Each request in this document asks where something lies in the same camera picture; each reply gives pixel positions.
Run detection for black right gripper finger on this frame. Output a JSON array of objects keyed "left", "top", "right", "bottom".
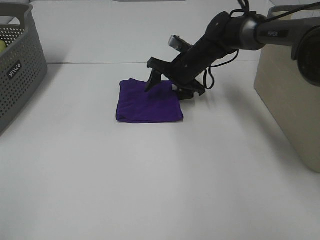
[
  {"left": 144, "top": 69, "right": 161, "bottom": 93},
  {"left": 172, "top": 84, "right": 195, "bottom": 100}
]

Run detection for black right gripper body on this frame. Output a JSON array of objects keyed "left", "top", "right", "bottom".
[{"left": 146, "top": 34, "right": 227, "bottom": 97}]

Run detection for purple towel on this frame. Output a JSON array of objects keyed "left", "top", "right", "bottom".
[{"left": 115, "top": 78, "right": 184, "bottom": 124}]

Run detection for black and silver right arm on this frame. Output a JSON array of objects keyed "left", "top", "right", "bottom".
[{"left": 144, "top": 0, "right": 320, "bottom": 100}]

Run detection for beige bin with grey rim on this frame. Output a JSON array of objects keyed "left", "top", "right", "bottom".
[{"left": 254, "top": 14, "right": 320, "bottom": 172}]

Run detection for grey perforated plastic basket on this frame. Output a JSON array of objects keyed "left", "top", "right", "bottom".
[{"left": 0, "top": 2, "right": 48, "bottom": 132}]

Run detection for yellow-green towel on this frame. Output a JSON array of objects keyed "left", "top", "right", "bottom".
[{"left": 0, "top": 40, "right": 7, "bottom": 53}]

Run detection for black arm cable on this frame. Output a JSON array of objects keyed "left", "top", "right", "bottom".
[{"left": 202, "top": 0, "right": 320, "bottom": 90}]

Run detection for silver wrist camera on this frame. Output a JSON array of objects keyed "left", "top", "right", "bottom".
[{"left": 168, "top": 35, "right": 192, "bottom": 53}]

